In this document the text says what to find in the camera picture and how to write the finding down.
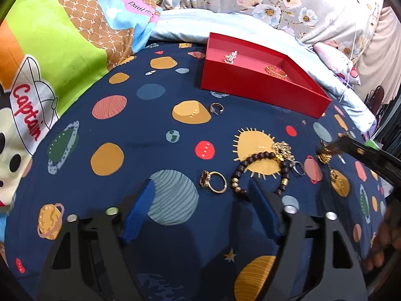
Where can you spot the navy planet print sheet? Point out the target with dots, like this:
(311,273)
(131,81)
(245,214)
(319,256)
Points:
(141,138)

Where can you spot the pearl jewelry piece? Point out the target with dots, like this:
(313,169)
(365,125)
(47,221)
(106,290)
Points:
(229,57)

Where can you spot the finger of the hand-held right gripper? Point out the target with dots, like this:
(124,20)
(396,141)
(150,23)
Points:
(360,153)

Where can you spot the light blue quilt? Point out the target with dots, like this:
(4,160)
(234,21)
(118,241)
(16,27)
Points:
(194,25)

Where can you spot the gold wristwatch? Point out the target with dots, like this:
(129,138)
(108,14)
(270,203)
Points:
(335,175)

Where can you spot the red jewelry box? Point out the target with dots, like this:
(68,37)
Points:
(250,81)

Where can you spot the green cloth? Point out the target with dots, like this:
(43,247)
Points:
(372,143)

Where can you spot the person's right hand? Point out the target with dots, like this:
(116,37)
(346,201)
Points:
(385,244)

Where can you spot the cartoon monkey blanket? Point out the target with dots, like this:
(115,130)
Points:
(62,53)

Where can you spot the pink plush toy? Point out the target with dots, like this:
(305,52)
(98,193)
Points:
(329,51)

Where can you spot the beige curtain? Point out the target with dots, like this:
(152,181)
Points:
(388,53)

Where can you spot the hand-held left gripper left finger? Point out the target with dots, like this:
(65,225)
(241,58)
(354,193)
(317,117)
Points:
(141,207)

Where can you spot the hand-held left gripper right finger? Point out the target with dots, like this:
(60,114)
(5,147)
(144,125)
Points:
(261,210)

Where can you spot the dark brown furniture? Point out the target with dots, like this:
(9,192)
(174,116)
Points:
(374,98)

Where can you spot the gold ornate brooch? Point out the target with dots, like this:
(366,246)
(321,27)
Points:
(282,150)

